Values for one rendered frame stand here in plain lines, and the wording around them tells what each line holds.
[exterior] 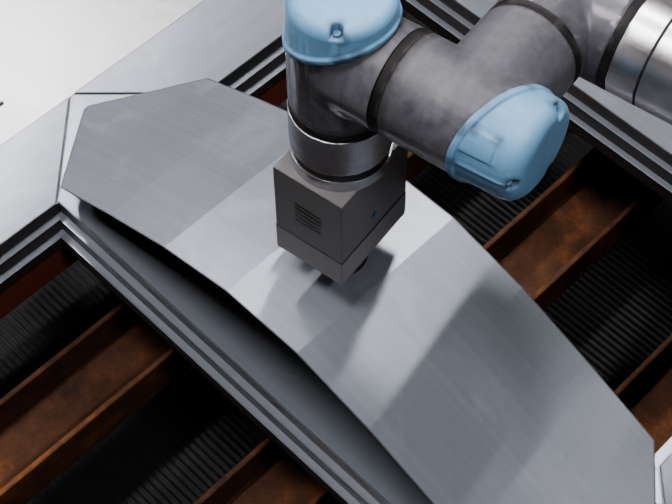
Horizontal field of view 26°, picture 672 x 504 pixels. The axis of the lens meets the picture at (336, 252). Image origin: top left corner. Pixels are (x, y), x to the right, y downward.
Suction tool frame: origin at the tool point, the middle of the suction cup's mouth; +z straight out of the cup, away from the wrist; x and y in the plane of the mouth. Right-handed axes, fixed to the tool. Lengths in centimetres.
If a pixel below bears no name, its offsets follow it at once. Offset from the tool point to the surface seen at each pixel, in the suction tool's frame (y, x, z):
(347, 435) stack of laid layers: 8.1, 6.6, 10.8
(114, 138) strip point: -2.3, -27.9, 7.5
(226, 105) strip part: -9.9, -20.5, 4.8
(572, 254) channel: -29.9, 8.1, 28.7
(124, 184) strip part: 2.4, -22.1, 4.7
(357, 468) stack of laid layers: 10.0, 9.0, 10.8
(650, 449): -4.1, 27.9, 7.4
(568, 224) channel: -32.9, 5.7, 28.6
